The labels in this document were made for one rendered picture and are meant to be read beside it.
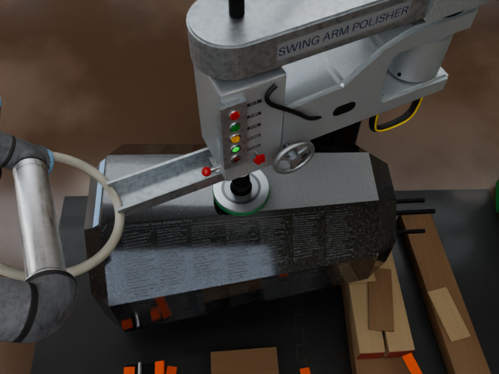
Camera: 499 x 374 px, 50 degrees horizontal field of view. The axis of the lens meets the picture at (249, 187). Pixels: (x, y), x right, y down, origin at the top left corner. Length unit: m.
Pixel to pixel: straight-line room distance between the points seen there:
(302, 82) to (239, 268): 0.81
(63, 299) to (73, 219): 1.95
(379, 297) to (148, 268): 1.08
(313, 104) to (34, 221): 0.86
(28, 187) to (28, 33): 2.82
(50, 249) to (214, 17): 0.68
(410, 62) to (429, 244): 1.28
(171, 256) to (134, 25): 2.29
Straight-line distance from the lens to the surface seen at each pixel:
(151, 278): 2.13
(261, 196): 2.01
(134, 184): 1.84
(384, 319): 2.55
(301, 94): 1.64
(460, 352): 2.74
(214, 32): 1.37
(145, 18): 4.07
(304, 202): 2.08
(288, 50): 1.41
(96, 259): 1.65
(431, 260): 2.87
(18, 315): 1.10
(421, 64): 1.88
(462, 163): 3.39
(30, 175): 1.48
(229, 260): 2.10
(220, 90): 1.44
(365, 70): 1.68
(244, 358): 2.53
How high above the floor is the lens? 2.58
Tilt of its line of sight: 58 degrees down
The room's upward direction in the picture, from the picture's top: straight up
